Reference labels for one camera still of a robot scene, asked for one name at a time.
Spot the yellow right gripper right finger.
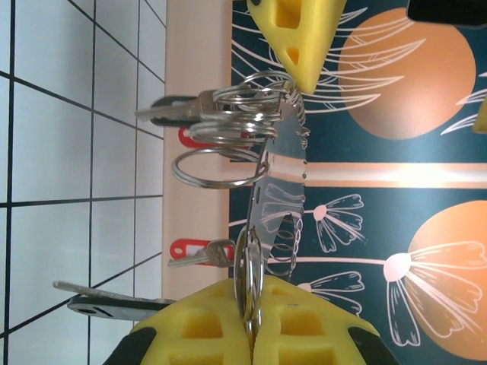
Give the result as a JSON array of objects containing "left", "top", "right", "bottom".
[{"left": 253, "top": 274, "right": 400, "bottom": 365}]

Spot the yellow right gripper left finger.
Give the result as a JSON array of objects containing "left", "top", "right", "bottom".
[{"left": 108, "top": 276, "right": 255, "bottom": 365}]

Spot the black head key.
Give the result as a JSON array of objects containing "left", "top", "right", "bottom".
[
  {"left": 52, "top": 280, "right": 178, "bottom": 323},
  {"left": 150, "top": 94, "right": 199, "bottom": 129}
]

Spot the silver split ring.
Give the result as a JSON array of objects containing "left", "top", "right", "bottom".
[
  {"left": 188, "top": 119, "right": 279, "bottom": 146},
  {"left": 170, "top": 147, "right": 270, "bottom": 190},
  {"left": 211, "top": 70, "right": 296, "bottom": 113},
  {"left": 234, "top": 227, "right": 266, "bottom": 335}
]

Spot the red plastic key tag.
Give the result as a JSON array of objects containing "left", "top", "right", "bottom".
[
  {"left": 169, "top": 238, "right": 236, "bottom": 268},
  {"left": 177, "top": 126, "right": 254, "bottom": 150}
]

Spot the silver key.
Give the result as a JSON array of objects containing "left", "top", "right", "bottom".
[
  {"left": 135, "top": 90, "right": 229, "bottom": 123},
  {"left": 167, "top": 239, "right": 237, "bottom": 269}
]

